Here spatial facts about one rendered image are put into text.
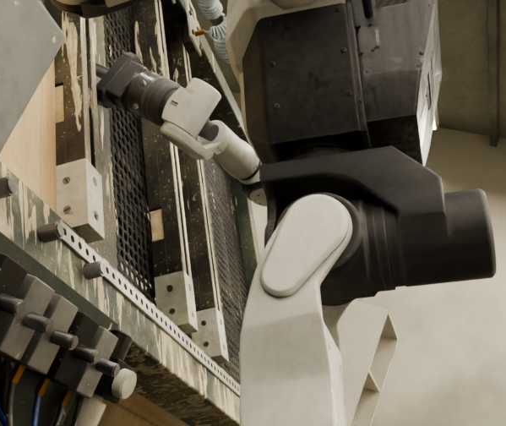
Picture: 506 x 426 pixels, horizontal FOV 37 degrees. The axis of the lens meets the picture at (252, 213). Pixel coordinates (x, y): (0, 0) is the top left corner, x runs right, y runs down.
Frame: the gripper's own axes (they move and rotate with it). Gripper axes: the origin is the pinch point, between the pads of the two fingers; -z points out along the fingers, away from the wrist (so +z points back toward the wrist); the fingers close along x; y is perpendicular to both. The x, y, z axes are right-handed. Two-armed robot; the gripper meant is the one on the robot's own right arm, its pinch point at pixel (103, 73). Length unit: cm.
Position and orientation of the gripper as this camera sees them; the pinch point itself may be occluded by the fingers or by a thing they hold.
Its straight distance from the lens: 155.9
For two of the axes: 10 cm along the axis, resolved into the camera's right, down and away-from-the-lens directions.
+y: -2.5, -4.5, -8.6
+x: 5.7, -7.9, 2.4
